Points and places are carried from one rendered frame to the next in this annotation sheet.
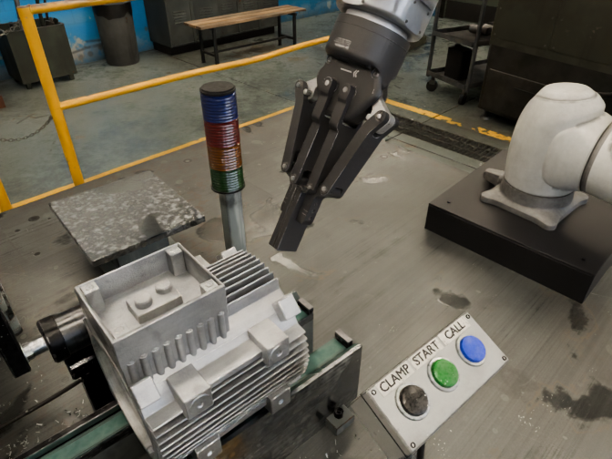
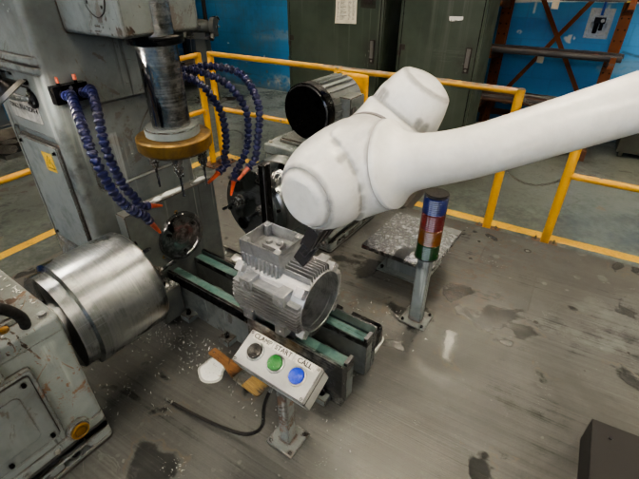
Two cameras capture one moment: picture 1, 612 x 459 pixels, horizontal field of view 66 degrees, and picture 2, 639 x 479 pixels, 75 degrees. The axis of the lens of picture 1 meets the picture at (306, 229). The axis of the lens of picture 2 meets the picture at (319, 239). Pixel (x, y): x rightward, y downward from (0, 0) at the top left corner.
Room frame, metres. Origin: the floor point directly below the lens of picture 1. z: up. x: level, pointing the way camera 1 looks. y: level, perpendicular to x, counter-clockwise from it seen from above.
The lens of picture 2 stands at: (0.26, -0.67, 1.68)
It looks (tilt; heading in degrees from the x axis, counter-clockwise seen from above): 33 degrees down; 75
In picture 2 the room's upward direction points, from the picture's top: straight up
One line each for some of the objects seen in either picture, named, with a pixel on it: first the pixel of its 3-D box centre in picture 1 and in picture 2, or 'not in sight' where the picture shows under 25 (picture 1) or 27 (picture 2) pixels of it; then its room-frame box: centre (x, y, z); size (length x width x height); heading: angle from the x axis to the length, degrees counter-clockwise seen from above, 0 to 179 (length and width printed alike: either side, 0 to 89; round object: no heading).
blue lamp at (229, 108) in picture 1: (219, 104); (435, 203); (0.77, 0.15, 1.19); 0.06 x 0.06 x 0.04
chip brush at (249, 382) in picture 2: not in sight; (236, 370); (0.24, 0.09, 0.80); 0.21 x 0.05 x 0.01; 126
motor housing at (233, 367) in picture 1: (199, 350); (287, 286); (0.39, 0.13, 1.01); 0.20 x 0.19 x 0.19; 131
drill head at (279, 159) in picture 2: not in sight; (279, 194); (0.45, 0.58, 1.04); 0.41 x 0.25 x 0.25; 40
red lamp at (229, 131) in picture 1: (221, 129); (433, 219); (0.77, 0.15, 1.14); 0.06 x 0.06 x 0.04
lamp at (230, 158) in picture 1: (224, 152); (430, 234); (0.77, 0.15, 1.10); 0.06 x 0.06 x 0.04
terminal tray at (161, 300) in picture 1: (156, 311); (273, 249); (0.36, 0.16, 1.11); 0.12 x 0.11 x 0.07; 131
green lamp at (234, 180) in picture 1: (227, 175); (427, 248); (0.77, 0.15, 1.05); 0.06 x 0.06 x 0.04
